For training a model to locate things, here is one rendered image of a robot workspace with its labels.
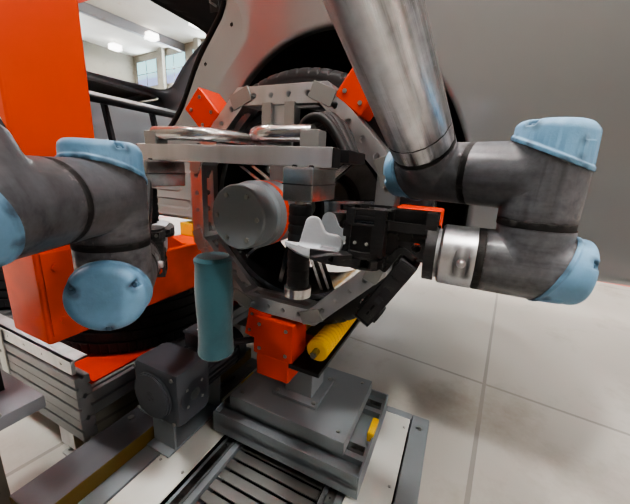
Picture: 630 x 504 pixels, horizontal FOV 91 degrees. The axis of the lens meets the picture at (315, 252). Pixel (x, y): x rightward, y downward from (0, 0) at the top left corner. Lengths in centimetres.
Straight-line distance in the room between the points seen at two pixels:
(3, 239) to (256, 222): 40
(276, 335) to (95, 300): 53
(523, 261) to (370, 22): 27
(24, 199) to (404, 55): 30
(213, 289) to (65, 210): 49
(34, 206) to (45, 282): 64
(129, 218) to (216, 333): 48
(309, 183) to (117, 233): 24
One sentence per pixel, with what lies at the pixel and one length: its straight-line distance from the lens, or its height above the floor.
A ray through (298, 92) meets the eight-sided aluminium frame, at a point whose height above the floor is 110.
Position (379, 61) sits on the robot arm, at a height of 104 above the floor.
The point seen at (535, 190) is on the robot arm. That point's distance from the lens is 39.
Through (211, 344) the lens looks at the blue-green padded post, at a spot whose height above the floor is 53.
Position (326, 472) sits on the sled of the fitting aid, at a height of 14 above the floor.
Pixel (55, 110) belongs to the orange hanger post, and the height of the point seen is 104.
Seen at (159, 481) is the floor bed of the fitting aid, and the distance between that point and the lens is 117.
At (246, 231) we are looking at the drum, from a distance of 61.
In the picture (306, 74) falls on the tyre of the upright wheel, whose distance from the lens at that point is 82.
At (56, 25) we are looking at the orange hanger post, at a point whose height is 121.
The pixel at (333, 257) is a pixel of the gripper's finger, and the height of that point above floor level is 84.
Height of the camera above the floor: 95
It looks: 15 degrees down
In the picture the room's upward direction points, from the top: 3 degrees clockwise
